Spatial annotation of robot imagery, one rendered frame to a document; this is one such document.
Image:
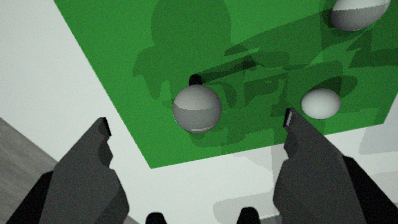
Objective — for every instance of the green mat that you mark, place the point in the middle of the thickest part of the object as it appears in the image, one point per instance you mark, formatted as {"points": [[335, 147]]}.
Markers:
{"points": [[260, 57]]}

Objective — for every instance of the white ball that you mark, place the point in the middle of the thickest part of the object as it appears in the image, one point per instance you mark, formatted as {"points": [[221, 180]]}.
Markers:
{"points": [[197, 108], [321, 103], [353, 15]]}

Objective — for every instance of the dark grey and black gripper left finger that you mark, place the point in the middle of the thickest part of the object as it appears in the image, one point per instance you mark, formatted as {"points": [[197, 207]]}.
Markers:
{"points": [[80, 189]]}

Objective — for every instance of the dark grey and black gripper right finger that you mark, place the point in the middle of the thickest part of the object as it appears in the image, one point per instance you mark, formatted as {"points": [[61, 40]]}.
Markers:
{"points": [[318, 184]]}

